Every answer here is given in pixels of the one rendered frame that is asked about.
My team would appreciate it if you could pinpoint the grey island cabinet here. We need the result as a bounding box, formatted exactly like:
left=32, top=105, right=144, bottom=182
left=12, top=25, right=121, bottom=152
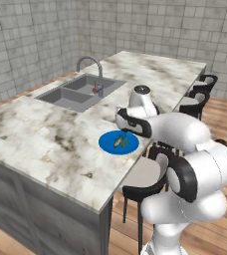
left=0, top=153, right=114, bottom=255

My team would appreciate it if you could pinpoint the blue plate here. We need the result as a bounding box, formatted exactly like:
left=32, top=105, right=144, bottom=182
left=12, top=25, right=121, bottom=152
left=98, top=129, right=140, bottom=156

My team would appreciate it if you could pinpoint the grey curved tap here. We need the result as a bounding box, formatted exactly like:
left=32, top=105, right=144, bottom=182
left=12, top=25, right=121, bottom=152
left=76, top=56, right=106, bottom=99

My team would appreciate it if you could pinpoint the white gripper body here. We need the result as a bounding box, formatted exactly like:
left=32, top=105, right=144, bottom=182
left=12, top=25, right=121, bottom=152
left=114, top=106, right=133, bottom=131

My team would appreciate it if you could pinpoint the grey double sink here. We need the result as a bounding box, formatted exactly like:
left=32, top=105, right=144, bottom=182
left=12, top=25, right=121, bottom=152
left=35, top=73, right=127, bottom=114

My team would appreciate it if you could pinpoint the cooked fish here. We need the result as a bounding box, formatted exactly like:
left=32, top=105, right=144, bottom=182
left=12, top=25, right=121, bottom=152
left=113, top=133, right=129, bottom=149

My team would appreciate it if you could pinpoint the black stool with pale seat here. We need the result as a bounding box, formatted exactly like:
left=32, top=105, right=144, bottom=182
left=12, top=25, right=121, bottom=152
left=192, top=74, right=219, bottom=95
left=121, top=140, right=183, bottom=255
left=178, top=89, right=211, bottom=122

